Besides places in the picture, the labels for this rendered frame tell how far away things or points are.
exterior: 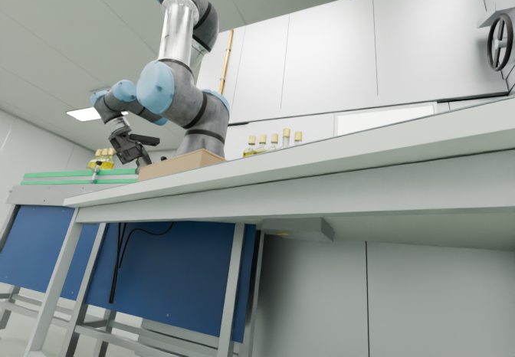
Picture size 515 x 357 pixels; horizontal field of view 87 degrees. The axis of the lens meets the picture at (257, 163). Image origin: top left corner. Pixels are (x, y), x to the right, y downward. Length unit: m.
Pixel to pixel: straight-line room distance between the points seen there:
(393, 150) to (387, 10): 1.53
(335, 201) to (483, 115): 0.20
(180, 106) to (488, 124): 0.60
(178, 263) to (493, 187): 1.05
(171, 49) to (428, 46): 1.24
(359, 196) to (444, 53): 1.29
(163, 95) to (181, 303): 0.79
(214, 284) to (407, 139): 0.89
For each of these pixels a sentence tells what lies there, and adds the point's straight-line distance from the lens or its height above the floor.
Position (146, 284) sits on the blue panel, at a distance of 1.29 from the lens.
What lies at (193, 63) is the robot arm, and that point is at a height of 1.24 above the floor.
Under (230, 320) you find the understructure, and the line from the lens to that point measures 1.05.
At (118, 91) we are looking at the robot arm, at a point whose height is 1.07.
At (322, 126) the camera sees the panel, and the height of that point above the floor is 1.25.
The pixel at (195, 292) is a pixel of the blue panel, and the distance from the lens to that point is 1.14.
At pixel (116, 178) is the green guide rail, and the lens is 1.60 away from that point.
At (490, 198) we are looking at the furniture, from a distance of 0.37.
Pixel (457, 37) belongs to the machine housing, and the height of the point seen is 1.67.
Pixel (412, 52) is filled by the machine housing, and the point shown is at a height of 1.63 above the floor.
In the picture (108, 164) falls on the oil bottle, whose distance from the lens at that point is 1.92.
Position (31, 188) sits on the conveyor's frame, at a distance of 2.17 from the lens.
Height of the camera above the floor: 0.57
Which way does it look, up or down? 20 degrees up
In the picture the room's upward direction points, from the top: 7 degrees clockwise
